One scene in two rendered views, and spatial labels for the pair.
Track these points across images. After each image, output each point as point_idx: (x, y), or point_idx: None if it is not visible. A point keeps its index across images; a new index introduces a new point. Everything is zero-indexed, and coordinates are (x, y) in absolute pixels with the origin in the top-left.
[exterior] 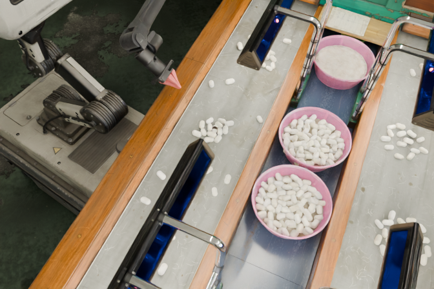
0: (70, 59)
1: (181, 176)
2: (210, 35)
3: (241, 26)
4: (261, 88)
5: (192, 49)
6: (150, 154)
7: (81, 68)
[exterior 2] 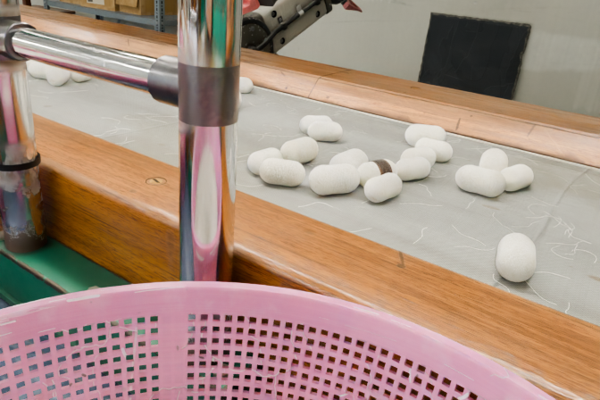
0: None
1: None
2: (459, 97)
3: (576, 170)
4: (157, 140)
5: (386, 77)
6: (79, 31)
7: None
